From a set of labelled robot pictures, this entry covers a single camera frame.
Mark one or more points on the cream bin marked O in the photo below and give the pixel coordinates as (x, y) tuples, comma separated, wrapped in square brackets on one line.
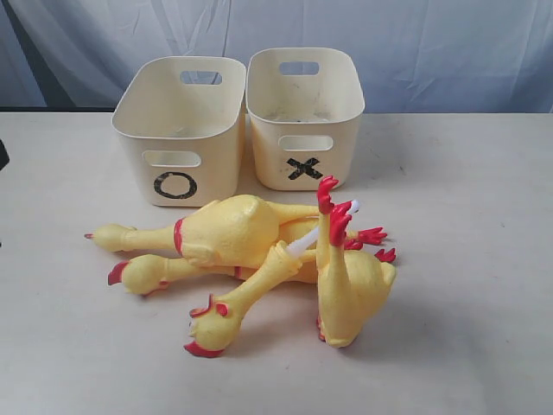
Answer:
[(181, 122)]

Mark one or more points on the cream bin marked X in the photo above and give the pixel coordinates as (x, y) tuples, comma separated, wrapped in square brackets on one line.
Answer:
[(305, 106)]

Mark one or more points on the chicken head with white tube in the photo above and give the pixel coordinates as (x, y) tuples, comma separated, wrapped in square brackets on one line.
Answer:
[(216, 326)]

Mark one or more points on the blue-grey backdrop curtain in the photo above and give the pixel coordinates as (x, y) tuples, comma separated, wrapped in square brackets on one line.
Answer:
[(411, 56)]

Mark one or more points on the whole rubber chicken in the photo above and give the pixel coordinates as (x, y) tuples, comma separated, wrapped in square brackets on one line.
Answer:
[(237, 231), (148, 273)]

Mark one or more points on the headless rubber chicken body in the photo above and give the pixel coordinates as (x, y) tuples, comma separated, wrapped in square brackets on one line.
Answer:
[(352, 285)]

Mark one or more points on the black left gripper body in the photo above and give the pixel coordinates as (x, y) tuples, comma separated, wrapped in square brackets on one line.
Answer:
[(4, 156)]

